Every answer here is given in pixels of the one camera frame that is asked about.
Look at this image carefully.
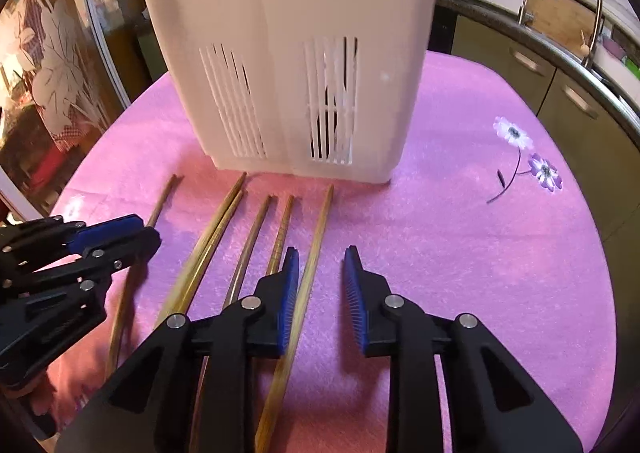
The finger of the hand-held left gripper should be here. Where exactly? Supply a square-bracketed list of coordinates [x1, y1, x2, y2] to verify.
[0, 214, 143, 279]
[20, 227, 162, 294]

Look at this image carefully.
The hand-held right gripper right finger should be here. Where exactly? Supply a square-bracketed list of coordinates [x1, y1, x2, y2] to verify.
[342, 245, 586, 453]

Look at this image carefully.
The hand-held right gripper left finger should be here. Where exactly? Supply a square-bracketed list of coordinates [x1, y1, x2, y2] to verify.
[54, 247, 301, 453]

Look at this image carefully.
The row of wooden chopsticks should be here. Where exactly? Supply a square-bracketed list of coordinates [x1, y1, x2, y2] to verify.
[155, 172, 296, 453]

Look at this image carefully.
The white slotted utensil holder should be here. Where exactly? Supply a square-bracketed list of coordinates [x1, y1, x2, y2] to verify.
[132, 0, 441, 185]

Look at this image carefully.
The pink floral tablecloth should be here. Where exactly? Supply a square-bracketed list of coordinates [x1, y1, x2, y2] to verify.
[30, 50, 616, 453]

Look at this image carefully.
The flower print glass sliding door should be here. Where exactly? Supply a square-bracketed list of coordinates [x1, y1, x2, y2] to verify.
[0, 0, 151, 229]

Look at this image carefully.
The black built-in appliance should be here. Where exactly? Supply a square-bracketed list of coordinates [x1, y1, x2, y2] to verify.
[425, 8, 457, 54]

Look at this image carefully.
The green base cabinet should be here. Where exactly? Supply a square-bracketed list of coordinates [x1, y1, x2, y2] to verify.
[450, 13, 640, 254]

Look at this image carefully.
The dark granite countertop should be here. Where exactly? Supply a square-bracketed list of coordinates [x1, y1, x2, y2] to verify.
[435, 0, 640, 134]

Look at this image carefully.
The wooden cutting board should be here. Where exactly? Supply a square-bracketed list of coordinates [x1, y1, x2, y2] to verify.
[525, 0, 601, 54]

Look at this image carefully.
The tall steel faucet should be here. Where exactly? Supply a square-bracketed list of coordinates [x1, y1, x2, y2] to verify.
[548, 0, 606, 71]

